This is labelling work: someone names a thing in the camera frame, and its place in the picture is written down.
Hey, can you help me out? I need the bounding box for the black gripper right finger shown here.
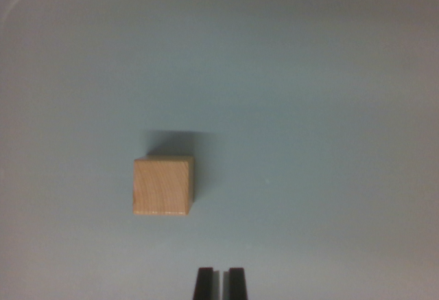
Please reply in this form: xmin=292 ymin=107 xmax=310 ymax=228
xmin=222 ymin=267 xmax=248 ymax=300

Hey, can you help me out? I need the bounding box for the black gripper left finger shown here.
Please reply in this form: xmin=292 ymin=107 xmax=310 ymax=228
xmin=193 ymin=267 xmax=221 ymax=300

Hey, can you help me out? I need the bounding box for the light wooden cube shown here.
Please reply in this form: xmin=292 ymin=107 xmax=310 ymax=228
xmin=132 ymin=156 xmax=195 ymax=217

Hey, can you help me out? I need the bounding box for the pale blue plastic tub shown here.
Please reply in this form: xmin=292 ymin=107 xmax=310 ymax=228
xmin=0 ymin=0 xmax=439 ymax=300

